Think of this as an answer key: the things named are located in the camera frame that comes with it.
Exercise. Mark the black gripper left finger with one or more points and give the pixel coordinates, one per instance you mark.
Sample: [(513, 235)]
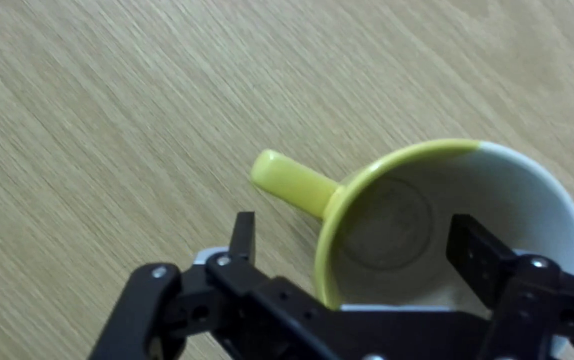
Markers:
[(232, 307)]

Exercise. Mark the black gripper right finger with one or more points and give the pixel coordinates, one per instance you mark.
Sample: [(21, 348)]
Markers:
[(533, 300)]

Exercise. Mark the yellow and white mug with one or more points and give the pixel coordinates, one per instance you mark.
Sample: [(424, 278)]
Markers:
[(399, 220)]

